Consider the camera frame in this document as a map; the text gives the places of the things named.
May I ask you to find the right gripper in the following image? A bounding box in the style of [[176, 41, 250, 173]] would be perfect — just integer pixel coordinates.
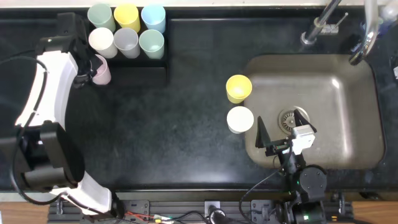
[[254, 108, 318, 157]]

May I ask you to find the white cup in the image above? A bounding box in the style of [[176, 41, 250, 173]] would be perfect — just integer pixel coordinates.
[[88, 27, 118, 59], [226, 106, 255, 134]]

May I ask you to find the yellow cup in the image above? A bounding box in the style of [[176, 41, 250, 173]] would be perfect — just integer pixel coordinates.
[[113, 3, 141, 34], [226, 74, 253, 105]]

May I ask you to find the pink cup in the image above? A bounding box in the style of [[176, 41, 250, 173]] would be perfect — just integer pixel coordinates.
[[91, 54, 112, 86]]

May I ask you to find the steel sink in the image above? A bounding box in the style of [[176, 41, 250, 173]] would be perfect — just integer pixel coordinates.
[[243, 54, 386, 170]]

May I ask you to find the steel tap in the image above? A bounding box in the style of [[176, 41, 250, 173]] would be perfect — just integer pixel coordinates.
[[300, 0, 382, 66]]

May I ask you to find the blue soap bottle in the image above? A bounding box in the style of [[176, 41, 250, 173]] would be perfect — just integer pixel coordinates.
[[360, 2, 398, 35]]

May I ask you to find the black tray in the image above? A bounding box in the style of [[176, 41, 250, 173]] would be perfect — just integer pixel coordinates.
[[85, 6, 170, 88]]

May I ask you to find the green cup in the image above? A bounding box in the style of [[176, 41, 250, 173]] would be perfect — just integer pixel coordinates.
[[139, 29, 165, 60], [87, 2, 116, 33]]

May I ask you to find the blue cup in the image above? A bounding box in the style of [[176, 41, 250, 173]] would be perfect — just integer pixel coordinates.
[[141, 4, 167, 34]]

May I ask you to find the grey cup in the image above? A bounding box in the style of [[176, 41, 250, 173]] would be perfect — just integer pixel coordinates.
[[113, 27, 141, 59]]

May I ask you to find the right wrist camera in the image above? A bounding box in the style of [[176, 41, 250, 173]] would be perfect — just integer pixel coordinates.
[[290, 124, 316, 156]]

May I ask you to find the black cable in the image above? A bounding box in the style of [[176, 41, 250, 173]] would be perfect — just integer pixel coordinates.
[[0, 49, 103, 218], [238, 139, 295, 224]]

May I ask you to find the mounting rail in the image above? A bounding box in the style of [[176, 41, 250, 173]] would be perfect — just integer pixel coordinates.
[[48, 198, 355, 224]]

